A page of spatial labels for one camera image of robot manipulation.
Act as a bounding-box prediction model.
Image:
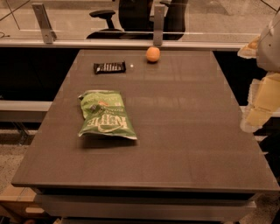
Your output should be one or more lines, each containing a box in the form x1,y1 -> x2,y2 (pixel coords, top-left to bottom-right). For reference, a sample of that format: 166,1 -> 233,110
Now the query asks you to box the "black office chair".
87,0 -> 188,40

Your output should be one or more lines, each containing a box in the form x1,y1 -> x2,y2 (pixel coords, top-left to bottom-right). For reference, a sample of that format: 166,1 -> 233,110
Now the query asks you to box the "middle metal bracket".
153,4 -> 165,46

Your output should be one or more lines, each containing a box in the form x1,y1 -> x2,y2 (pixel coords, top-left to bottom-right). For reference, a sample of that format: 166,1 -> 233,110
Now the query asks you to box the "metal bracket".
153,4 -> 165,46
31,3 -> 57,44

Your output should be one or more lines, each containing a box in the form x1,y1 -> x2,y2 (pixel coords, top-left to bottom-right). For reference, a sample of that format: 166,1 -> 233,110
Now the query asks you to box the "orange fruit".
146,46 -> 160,62

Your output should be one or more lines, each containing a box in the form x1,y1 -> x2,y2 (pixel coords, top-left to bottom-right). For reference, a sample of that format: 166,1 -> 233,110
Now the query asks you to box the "green jalapeno chip bag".
79,90 -> 137,140

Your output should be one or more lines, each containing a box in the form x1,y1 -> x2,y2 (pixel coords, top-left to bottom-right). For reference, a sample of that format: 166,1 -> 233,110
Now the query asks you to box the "black chocolate bar wrapper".
94,61 -> 126,74

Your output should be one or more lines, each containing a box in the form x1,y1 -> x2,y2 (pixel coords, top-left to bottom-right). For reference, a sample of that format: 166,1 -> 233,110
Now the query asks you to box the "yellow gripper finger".
240,73 -> 280,133
237,36 -> 260,59

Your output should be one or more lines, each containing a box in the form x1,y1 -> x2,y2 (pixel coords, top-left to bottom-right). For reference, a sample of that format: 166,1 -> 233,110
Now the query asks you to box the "wooden box under table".
0,185 -> 49,224

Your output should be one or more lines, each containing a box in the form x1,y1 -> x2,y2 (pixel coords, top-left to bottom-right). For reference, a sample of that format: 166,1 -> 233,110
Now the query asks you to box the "left metal bracket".
31,3 -> 57,44

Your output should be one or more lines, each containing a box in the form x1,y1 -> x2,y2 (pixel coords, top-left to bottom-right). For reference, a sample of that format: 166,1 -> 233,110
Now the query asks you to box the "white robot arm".
237,10 -> 280,132

